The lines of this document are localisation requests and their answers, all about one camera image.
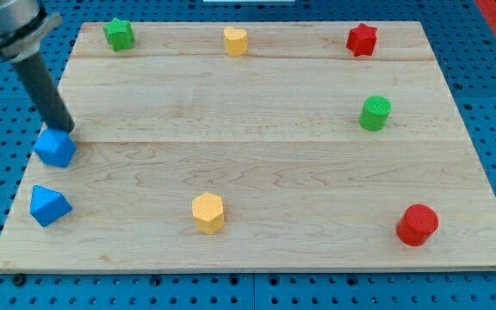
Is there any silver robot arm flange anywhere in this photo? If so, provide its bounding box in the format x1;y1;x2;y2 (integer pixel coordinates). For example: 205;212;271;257
0;0;62;64

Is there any yellow heart block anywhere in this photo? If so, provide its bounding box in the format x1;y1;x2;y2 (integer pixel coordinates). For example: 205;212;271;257
223;27;248;57

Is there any wooden board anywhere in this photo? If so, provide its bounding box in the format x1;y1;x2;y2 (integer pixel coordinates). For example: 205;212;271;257
0;22;496;274

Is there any yellow hexagon block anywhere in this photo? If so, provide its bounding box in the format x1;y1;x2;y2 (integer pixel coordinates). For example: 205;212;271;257
191;192;225;234

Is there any green cylinder block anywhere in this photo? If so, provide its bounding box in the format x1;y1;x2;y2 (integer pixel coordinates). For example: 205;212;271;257
358;96;392;132

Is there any red star block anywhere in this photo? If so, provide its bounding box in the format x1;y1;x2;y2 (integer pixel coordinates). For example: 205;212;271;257
346;22;378;57

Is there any green star block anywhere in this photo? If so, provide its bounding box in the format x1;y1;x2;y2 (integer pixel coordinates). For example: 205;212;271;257
102;18;135;52

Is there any red cylinder block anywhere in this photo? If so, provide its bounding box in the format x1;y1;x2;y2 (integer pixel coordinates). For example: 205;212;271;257
396;204;439;246

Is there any blue cube block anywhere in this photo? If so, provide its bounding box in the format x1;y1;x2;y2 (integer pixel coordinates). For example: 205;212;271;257
34;128;77;168

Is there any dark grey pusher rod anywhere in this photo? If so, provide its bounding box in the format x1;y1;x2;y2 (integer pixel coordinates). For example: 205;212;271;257
12;52;75;133

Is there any blue triangle block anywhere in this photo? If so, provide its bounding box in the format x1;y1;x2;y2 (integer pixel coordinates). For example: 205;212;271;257
29;185;73;227

